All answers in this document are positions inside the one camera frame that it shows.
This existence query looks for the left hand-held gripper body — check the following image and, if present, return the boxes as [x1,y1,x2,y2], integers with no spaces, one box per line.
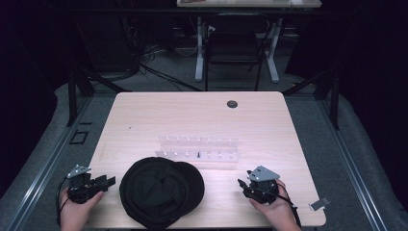
[65,164,105,205]

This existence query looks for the black cap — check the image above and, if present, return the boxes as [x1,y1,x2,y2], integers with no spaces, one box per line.
[118,156,206,230]

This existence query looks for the black floor cables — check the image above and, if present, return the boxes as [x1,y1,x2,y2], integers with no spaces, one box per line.
[138,44,204,92]

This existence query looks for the person's left hand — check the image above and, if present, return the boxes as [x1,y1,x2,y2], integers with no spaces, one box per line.
[59,188,105,231]

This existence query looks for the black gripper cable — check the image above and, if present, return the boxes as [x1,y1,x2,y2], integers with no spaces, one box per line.
[56,176,70,227]
[274,182,303,229]

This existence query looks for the white-legged desk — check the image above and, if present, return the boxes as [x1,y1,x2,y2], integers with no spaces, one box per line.
[176,0,322,84]

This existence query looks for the black metal stand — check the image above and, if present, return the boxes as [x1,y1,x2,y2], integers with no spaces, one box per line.
[282,67,342,131]
[65,66,133,127]

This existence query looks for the grey tape tag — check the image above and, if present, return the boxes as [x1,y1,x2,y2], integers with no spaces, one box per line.
[309,195,332,212]

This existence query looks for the clear acrylic peg rack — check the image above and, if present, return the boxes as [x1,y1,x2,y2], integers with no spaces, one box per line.
[155,134,241,164]

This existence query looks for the black chair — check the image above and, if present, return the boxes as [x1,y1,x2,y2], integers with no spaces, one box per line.
[203,13,271,92]

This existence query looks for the person's right hand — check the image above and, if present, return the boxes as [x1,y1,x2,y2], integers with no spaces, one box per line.
[249,178,303,231]

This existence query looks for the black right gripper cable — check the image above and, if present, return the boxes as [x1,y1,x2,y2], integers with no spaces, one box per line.
[274,182,303,229]

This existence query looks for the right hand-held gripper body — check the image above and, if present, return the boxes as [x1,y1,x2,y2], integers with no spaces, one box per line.
[245,165,281,205]

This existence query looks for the aluminium floor rail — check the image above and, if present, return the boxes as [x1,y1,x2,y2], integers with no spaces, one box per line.
[316,95,390,231]
[6,95,94,231]

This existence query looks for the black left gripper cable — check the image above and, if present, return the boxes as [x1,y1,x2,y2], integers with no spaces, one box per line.
[56,176,70,227]

